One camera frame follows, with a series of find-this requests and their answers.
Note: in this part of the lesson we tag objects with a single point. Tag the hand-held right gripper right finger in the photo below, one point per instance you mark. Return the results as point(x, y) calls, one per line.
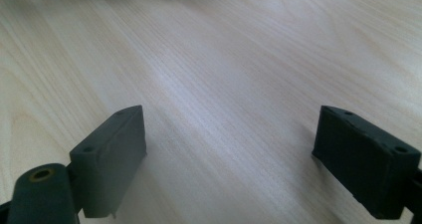
point(365, 164)

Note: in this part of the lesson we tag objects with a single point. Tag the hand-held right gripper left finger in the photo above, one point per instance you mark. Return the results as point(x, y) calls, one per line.
point(106, 164)

